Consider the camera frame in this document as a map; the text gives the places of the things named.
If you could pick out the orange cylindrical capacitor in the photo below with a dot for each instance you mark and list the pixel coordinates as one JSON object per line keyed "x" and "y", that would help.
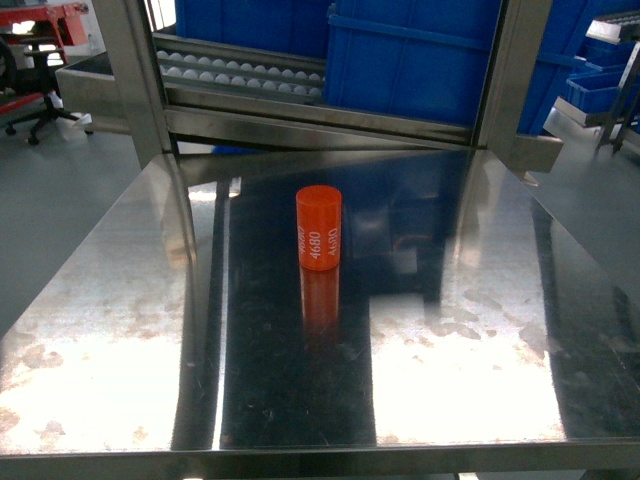
{"x": 319, "y": 221}

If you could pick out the large blue plastic bin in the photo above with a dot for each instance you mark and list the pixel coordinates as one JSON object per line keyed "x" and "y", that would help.
{"x": 418, "y": 59}

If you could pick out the roller conveyor track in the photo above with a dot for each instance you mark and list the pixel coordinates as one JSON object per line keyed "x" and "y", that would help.
{"x": 207, "y": 71}

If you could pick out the small blue bins right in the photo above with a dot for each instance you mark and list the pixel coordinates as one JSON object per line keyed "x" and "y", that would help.
{"x": 592, "y": 88}

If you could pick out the black office chair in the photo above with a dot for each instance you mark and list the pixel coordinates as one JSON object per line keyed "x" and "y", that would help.
{"x": 37, "y": 82}

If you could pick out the stainless steel rack frame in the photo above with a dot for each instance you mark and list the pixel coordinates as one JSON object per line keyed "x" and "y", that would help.
{"x": 124, "y": 91}

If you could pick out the red metal frame table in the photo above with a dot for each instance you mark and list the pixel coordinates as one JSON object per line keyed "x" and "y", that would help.
{"x": 53, "y": 24}

